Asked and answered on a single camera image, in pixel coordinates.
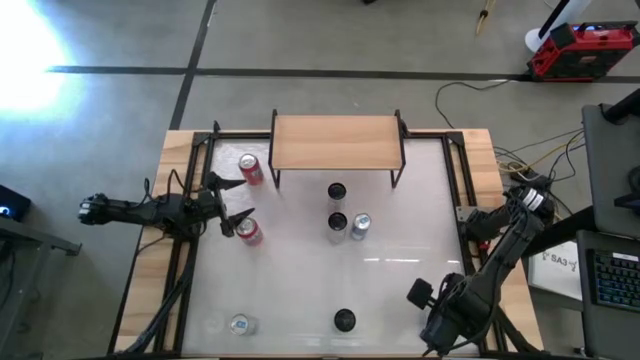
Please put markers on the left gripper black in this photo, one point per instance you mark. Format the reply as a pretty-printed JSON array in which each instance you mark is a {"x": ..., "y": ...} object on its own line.
[{"x": 207, "y": 210}]

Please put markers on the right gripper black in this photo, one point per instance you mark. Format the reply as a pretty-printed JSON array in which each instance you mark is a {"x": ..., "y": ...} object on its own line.
[{"x": 457, "y": 310}]

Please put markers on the white Celsius Tropical Vibe can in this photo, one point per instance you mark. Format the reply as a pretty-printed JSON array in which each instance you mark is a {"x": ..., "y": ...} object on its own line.
[{"x": 345, "y": 320}]

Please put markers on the slim white black-topped Celsius can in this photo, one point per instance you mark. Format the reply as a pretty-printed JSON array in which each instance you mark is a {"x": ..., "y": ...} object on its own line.
[{"x": 337, "y": 191}]

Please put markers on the white Celsius Peach Vibe can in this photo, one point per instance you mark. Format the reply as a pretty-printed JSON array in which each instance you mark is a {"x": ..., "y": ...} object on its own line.
[{"x": 337, "y": 222}]

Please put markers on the blue silver slim drink can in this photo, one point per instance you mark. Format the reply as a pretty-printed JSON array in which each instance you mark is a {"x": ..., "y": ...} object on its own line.
[
  {"x": 241, "y": 324},
  {"x": 361, "y": 222}
]

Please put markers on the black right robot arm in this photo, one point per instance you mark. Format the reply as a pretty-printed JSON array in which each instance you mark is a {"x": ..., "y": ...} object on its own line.
[{"x": 505, "y": 245}]

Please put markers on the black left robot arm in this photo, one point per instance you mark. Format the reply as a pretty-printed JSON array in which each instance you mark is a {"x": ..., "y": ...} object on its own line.
[{"x": 130, "y": 211}]

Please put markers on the red Fanta strawberry can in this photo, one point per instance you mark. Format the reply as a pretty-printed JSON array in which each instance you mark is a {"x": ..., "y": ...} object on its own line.
[
  {"x": 251, "y": 172},
  {"x": 251, "y": 235}
]

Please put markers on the white paper sign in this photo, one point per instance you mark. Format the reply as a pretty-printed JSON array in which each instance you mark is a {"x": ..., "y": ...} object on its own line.
[{"x": 555, "y": 272}]

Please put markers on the black diagonal desk bar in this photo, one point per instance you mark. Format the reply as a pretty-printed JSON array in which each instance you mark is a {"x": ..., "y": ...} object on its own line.
[{"x": 565, "y": 230}]

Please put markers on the black power strip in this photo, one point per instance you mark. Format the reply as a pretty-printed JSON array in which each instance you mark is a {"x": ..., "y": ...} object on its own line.
[{"x": 525, "y": 176}]

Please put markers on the grey desk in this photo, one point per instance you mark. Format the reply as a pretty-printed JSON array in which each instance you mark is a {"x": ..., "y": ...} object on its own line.
[
  {"x": 612, "y": 335},
  {"x": 40, "y": 240}
]

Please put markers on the black backlit keyboard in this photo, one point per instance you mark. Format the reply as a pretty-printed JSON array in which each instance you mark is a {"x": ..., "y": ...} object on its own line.
[{"x": 617, "y": 280}]

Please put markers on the black device with blue light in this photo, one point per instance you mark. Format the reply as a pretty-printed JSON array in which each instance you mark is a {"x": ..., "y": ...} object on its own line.
[{"x": 15, "y": 202}]

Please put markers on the small black desk item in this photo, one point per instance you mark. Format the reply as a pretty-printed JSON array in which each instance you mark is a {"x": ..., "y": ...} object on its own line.
[{"x": 631, "y": 201}]

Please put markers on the grey side table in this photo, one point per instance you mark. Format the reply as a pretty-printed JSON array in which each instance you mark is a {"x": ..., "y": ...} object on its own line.
[{"x": 610, "y": 165}]

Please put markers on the black monitor pole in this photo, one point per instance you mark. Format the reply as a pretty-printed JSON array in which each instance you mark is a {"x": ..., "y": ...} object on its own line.
[{"x": 622, "y": 107}]

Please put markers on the white floor stand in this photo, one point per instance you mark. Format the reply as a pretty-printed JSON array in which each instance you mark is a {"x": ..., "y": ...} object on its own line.
[{"x": 536, "y": 41}]

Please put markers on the red and black toolbox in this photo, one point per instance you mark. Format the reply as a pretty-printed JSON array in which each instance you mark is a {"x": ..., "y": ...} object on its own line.
[{"x": 585, "y": 55}]

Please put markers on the black metal table frame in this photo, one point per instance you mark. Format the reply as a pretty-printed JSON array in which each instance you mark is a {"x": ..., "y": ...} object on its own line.
[{"x": 240, "y": 134}]

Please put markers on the wooden shelf with black frame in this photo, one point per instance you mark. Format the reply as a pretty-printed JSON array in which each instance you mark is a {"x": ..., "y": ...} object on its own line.
[{"x": 335, "y": 142}]

